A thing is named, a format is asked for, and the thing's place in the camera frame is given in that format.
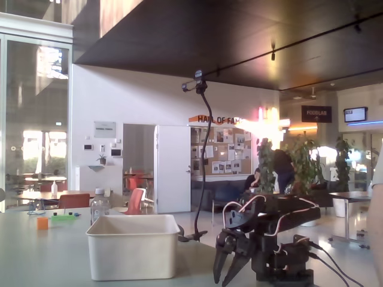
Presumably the dark sofa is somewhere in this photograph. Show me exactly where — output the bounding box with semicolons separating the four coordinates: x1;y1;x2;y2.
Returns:
191;179;255;212

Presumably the cork notice board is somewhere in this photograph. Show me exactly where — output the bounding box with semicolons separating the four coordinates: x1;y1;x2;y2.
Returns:
190;126;253;176

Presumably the blue wire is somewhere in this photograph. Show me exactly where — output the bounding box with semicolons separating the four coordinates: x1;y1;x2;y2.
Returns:
26;200;46;216

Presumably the seated person in black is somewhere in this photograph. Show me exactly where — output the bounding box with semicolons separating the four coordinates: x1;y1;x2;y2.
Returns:
244;167;262;192

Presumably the white plastic bin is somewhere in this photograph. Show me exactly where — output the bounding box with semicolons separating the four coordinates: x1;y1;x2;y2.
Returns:
86;214;181;282

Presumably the orange hall of fame sign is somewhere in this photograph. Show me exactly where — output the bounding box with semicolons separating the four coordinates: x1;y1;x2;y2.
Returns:
188;114;251;126

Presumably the round wooden table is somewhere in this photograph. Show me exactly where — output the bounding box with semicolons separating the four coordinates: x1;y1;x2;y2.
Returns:
24;176;68;192

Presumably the wall mounted monitor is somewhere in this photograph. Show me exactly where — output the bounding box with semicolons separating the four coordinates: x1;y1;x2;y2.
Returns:
344;106;369;123

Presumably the person's right forearm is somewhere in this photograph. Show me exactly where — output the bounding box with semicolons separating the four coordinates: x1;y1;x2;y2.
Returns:
366;187;383;287

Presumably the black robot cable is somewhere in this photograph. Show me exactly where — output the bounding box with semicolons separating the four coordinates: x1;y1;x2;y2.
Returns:
309;252;349;287
308;241;364;287

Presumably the bushy green plant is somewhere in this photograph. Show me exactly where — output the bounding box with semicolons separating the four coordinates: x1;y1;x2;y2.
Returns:
282;130;326;197

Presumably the red chair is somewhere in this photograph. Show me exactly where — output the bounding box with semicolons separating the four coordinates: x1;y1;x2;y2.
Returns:
127;169;145;190

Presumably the black webcam on gooseneck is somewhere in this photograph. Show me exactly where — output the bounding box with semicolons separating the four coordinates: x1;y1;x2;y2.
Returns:
181;69;209;94

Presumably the black gooseneck clamp mount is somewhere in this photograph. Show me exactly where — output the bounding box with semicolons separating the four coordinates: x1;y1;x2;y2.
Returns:
178;89;215;243

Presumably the clear plastic water bottle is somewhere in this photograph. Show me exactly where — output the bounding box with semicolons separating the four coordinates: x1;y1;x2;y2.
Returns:
90;187;111;227

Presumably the orange chair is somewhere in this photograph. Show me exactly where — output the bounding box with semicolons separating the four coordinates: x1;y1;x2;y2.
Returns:
58;193;90;209
124;188;145;215

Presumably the white cabinet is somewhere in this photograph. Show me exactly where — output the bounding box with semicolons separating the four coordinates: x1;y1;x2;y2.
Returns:
75;164;124;198

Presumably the green flat block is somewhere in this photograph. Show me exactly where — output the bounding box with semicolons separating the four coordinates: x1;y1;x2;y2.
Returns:
50;213;76;222

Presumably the white door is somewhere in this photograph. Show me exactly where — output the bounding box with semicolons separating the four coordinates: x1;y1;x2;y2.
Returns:
156;124;192;214

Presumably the standing person in dark clothes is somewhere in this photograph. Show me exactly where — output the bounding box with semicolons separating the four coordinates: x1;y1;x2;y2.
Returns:
272;148;296;194

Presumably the tall climbing green plant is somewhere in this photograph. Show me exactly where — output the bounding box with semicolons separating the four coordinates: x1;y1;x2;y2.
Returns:
256;137;276;194

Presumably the grey wall sign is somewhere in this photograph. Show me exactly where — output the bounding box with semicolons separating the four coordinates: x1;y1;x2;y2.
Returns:
94;120;117;139

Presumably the wooden cafeteria table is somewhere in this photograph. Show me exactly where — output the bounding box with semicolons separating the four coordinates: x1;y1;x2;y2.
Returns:
14;190;96;204

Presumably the slim green plant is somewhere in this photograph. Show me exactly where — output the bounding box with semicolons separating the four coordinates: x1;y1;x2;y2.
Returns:
334;136;353;193

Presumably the black foodlab sign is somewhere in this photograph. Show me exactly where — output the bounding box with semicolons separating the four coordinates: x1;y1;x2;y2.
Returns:
301;105;333;123

